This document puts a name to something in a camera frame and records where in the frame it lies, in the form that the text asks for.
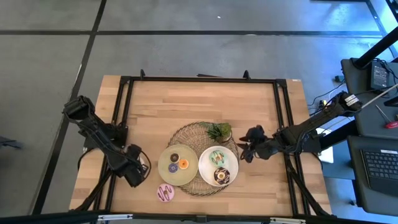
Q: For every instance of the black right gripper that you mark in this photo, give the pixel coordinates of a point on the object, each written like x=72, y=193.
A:
x=264, y=146

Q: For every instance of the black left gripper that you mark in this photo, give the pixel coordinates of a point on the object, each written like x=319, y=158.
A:
x=136, y=177

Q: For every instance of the large pink drizzled donut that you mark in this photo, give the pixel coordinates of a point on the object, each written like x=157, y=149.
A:
x=165, y=193

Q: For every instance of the large mint green donut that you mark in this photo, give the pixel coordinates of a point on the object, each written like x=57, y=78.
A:
x=214, y=161

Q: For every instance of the small chocolate sprinkled donut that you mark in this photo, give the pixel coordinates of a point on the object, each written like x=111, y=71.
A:
x=173, y=155

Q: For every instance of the large chocolate glazed donut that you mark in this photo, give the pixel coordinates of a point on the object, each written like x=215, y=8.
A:
x=217, y=180

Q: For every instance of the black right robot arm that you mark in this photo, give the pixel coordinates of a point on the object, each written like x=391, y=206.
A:
x=311, y=130

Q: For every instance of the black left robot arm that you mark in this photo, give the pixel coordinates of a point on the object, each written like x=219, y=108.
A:
x=93, y=127

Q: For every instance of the green succulent plant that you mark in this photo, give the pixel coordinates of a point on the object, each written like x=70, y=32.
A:
x=219, y=130

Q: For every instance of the small purple donut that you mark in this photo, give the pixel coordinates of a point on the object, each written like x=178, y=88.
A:
x=170, y=170

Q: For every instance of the small orange donut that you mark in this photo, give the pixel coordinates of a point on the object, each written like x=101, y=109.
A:
x=181, y=161

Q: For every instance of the white round plate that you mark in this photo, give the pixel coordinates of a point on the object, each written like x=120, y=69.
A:
x=205, y=174

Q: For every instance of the pale green round plate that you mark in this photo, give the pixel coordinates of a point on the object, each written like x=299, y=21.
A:
x=186, y=177

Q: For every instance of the round woven straw placemat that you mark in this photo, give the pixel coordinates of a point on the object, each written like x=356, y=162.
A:
x=192, y=133

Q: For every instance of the white paper sheet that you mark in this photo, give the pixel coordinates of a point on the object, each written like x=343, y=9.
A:
x=328, y=154

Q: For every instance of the dark grey side cart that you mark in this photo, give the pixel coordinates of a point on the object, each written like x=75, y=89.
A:
x=370, y=121
x=357, y=199

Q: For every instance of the black laptop keyboard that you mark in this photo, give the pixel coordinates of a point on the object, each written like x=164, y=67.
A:
x=381, y=171

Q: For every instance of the black power adapter box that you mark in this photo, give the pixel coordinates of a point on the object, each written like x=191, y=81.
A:
x=380, y=76

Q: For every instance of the black slanted pole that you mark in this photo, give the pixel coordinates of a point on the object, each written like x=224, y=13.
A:
x=376, y=49

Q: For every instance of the black metal table frame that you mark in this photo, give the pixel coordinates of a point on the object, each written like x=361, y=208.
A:
x=202, y=79

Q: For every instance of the black camera rig beam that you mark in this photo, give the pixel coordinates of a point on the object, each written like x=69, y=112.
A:
x=62, y=217

